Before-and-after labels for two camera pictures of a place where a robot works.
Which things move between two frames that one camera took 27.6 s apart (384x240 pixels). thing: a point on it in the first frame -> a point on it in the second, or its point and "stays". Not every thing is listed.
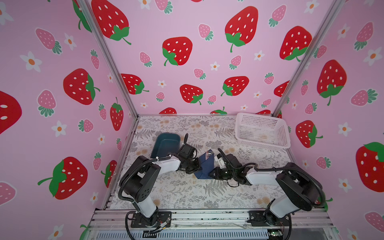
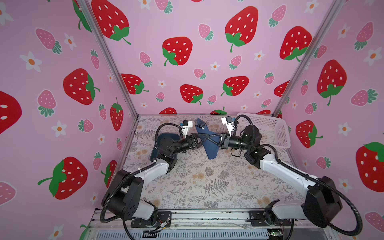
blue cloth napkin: x=206 y=166 -> x=211 y=140
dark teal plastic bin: x=165 y=144 stays
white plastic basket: x=262 y=131 stays
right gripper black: x=216 y=173 -> x=225 y=140
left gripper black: x=197 y=166 -> x=191 y=143
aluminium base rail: x=115 y=224 stays
